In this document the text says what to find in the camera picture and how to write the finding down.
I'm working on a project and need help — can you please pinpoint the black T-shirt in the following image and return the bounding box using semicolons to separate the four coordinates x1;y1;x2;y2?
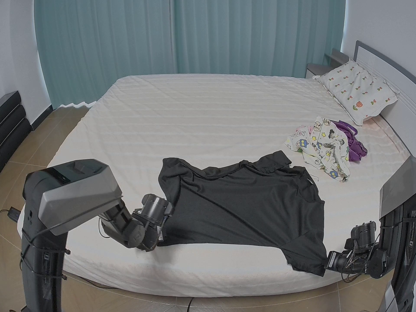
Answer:
158;150;327;277

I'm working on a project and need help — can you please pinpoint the purple garment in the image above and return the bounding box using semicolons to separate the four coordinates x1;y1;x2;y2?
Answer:
331;120;368;162

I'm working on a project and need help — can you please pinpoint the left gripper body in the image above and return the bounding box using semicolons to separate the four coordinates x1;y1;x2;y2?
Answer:
140;224;168;252

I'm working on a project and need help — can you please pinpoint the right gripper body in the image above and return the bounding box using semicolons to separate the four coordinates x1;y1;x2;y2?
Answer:
326;250;352;274

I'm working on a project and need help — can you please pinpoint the bed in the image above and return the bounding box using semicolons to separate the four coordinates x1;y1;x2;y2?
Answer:
41;40;416;298

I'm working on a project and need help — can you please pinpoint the grey bedside table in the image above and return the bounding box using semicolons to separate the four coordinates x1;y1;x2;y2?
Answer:
305;48;351;79

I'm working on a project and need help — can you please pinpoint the white printed pillow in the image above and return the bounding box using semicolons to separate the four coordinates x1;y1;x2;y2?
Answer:
313;60;400;127

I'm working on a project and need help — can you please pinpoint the black chest of drawers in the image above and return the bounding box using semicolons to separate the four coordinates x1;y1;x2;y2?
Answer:
0;91;32;172

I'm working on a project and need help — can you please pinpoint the white printed pyjama top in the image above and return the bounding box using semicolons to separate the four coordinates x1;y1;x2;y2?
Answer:
285;116;352;183

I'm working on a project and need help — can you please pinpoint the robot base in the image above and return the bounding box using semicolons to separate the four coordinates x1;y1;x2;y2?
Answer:
385;285;398;312

